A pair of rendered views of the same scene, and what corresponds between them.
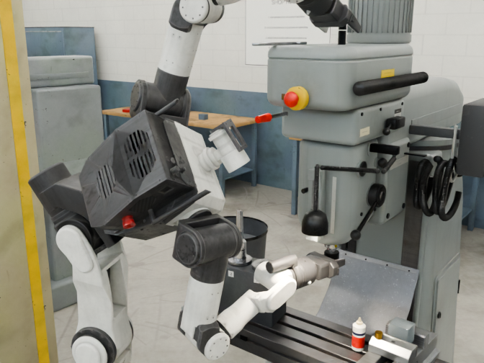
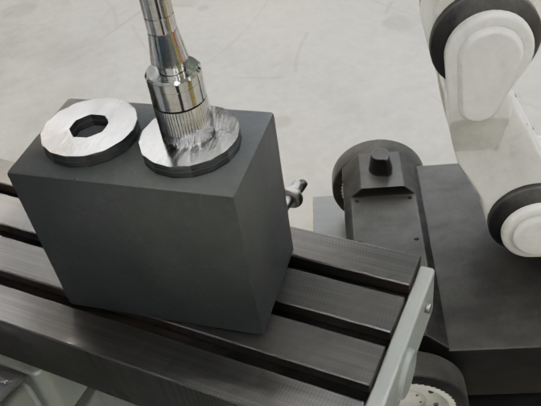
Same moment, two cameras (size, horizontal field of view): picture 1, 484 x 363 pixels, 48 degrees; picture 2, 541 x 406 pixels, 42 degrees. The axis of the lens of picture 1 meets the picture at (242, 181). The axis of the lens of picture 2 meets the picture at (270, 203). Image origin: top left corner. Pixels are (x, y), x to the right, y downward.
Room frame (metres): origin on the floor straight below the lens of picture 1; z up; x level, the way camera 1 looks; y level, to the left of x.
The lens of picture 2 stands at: (2.29, 0.01, 1.51)
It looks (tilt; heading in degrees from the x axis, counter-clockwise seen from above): 42 degrees down; 174
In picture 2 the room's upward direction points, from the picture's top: 9 degrees counter-clockwise
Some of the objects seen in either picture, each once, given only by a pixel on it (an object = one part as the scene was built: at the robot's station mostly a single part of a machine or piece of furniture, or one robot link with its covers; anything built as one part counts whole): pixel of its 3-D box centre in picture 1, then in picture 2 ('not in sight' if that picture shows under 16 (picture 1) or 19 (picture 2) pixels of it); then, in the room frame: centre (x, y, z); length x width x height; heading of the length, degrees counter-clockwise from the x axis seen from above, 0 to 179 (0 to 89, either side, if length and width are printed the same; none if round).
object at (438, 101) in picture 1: (402, 107); not in sight; (1.98, -0.58, 1.66); 0.80 x 0.23 x 0.20; 143
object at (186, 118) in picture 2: (239, 251); (181, 105); (1.78, 0.01, 1.18); 0.05 x 0.05 x 0.06
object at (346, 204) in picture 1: (335, 187); not in sight; (1.58, -0.28, 1.47); 0.21 x 0.19 x 0.32; 53
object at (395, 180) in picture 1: (363, 174); not in sight; (1.73, -0.40, 1.47); 0.24 x 0.19 x 0.26; 53
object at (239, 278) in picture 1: (251, 287); (163, 209); (1.76, -0.03, 1.05); 0.22 x 0.12 x 0.20; 61
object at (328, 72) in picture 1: (342, 73); not in sight; (1.59, -0.29, 1.81); 0.47 x 0.26 x 0.16; 143
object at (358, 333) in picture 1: (359, 333); not in sight; (1.53, -0.37, 1.01); 0.04 x 0.04 x 0.11
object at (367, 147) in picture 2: not in sight; (377, 181); (1.20, 0.37, 0.50); 0.20 x 0.05 x 0.20; 75
